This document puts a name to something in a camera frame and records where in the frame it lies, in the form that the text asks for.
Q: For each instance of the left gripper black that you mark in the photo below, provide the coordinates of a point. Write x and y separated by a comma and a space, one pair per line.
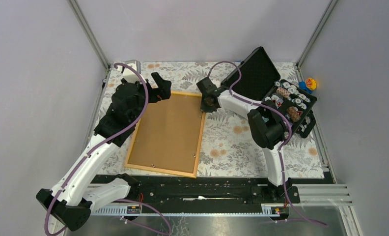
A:
163, 92

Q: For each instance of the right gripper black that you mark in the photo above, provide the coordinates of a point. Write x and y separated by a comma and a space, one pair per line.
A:
204, 108

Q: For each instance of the brown cardboard backing board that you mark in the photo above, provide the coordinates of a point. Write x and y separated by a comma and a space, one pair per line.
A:
166, 133

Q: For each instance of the yellow wooden picture frame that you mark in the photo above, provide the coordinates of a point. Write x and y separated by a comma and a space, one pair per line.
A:
162, 171

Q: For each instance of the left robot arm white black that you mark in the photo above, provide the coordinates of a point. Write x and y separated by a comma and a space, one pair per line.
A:
70, 201

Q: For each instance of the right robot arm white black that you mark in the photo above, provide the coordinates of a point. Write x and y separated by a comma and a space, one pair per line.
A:
269, 129

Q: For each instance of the black poker chip case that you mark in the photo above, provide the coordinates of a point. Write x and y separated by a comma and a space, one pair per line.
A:
261, 79

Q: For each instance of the pink patterned chip stack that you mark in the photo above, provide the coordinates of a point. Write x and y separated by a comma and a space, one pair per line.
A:
283, 92

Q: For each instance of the brown chip stack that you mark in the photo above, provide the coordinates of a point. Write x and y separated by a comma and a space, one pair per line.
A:
294, 114

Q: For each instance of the blue toy piece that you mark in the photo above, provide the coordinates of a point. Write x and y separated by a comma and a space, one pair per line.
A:
302, 86

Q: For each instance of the yellow orange toy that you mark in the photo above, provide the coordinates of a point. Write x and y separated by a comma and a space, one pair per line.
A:
311, 84

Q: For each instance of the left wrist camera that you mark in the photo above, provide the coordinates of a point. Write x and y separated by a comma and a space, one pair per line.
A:
127, 74

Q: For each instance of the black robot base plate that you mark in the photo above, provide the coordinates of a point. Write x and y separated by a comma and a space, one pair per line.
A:
204, 193

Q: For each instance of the left aluminium corner post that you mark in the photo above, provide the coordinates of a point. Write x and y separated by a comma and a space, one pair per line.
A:
77, 11

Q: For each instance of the aluminium corner post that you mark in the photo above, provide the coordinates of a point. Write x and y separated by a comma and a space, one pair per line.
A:
77, 11
323, 20

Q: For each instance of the white slotted cable duct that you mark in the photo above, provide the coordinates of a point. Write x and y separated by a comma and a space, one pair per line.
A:
135, 210

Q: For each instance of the right aluminium corner post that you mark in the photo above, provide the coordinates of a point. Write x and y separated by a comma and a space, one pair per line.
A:
323, 20

